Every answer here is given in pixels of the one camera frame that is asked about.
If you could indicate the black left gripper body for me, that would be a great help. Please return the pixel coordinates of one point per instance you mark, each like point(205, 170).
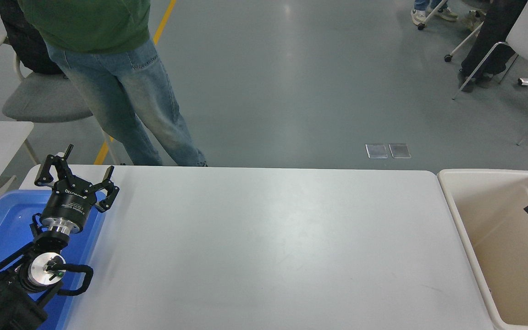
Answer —
point(69, 204)

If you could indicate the large pale plastic bin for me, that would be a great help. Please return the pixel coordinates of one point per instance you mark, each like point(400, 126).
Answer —
point(497, 238)

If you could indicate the blue plastic tray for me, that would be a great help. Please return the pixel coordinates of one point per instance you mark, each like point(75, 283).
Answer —
point(2, 220)

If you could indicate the grey seat white chair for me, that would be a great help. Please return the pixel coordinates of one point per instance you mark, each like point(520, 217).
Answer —
point(44, 98)

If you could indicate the person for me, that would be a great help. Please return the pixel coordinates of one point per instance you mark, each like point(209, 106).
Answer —
point(108, 82)
point(493, 36)
point(429, 13)

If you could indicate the black bag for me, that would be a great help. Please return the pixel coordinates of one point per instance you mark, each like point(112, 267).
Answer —
point(23, 41)

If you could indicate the white rolling chair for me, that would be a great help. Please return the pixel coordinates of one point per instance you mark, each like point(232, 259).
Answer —
point(463, 43)

